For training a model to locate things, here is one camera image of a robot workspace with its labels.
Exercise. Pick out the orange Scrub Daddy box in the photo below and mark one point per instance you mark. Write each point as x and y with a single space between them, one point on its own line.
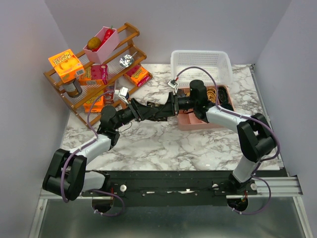
67 65

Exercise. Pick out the wooden tiered shelf rack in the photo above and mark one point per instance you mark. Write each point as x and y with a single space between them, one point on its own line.
126 34

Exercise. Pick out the brown round fruit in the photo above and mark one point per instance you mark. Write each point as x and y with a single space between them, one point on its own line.
93 43

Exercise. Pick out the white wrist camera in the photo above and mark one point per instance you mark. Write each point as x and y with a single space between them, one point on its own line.
121 93
174 85

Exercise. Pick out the dark glass jar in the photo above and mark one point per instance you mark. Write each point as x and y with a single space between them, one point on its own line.
72 88

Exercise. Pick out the pink rectangular bin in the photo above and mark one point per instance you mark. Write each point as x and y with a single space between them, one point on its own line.
103 53

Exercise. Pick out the red chili pepper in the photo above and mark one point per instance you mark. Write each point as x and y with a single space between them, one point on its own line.
107 35

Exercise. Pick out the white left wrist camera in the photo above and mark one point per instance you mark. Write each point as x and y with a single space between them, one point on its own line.
121 93

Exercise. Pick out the red small carton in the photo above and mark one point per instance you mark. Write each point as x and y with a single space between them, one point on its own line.
109 94

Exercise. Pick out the pink divided organizer box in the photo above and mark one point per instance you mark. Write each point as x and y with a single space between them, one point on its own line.
188 121

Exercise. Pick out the aluminium rail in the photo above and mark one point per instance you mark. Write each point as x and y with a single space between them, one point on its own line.
280 187

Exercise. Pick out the orange box bottom shelf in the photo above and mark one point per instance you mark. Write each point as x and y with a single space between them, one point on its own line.
95 103

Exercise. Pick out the pink orange sponge box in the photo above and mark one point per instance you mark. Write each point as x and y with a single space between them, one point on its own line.
96 74

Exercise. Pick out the white perforated plastic basket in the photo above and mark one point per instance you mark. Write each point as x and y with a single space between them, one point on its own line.
208 66

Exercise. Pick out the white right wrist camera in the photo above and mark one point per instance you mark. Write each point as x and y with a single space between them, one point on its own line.
174 85

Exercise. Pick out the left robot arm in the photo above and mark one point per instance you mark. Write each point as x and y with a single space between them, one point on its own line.
67 175

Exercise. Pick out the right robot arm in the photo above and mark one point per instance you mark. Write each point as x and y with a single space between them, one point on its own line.
255 136

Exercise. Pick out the brown blue rolled tie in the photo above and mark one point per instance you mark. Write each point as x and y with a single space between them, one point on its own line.
180 93

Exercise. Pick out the dark teal rolled tie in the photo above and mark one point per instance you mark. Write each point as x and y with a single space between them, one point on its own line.
227 107

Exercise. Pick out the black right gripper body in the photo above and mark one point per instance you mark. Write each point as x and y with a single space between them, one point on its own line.
183 103

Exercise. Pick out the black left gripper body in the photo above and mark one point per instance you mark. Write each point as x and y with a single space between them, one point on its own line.
128 114

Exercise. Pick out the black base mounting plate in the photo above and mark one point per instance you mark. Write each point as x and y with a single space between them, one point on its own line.
175 188

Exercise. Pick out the orange pink box right shelf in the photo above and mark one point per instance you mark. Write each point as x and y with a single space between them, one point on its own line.
138 75

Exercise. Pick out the silver metal scoop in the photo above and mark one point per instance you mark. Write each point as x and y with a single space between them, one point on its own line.
127 60

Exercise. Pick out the black gold rolled tie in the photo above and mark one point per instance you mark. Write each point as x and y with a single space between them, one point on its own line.
222 95

